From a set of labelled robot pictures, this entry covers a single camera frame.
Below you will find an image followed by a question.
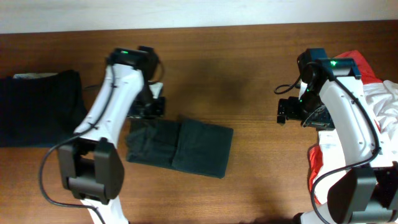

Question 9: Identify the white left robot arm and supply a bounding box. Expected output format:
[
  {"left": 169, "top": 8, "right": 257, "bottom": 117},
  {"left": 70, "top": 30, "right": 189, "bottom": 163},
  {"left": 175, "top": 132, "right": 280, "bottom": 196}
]
[{"left": 57, "top": 46, "right": 165, "bottom": 223}]

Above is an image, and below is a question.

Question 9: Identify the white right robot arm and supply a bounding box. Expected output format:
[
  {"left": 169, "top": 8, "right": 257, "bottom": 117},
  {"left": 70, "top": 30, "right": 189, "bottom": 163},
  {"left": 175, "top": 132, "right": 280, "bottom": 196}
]
[{"left": 277, "top": 48, "right": 397, "bottom": 223}]

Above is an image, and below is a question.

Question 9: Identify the white shirt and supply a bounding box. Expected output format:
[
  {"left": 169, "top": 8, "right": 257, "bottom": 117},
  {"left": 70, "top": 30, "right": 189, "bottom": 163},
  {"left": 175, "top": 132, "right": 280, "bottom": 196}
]
[{"left": 305, "top": 78, "right": 397, "bottom": 223}]

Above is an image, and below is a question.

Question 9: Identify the grey folded cloth under stack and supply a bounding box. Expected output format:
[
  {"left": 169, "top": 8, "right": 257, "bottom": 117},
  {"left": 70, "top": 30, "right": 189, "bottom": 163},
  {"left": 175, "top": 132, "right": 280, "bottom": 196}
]
[{"left": 13, "top": 73, "right": 57, "bottom": 80}]

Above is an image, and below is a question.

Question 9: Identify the dark green t-shirt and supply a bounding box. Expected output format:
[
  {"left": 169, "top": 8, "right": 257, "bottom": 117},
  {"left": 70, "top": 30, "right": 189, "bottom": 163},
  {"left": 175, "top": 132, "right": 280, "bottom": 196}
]
[{"left": 126, "top": 119, "right": 234, "bottom": 179}]

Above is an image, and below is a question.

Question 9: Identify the red shirt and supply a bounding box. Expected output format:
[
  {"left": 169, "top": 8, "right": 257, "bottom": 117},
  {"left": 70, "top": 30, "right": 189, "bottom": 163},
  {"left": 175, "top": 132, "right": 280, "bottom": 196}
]
[{"left": 308, "top": 51, "right": 381, "bottom": 205}]

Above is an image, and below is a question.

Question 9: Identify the folded black shirt stack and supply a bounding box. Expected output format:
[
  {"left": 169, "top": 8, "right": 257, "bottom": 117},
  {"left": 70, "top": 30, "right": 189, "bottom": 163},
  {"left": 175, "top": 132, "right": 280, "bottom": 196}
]
[{"left": 1, "top": 70, "right": 87, "bottom": 147}]

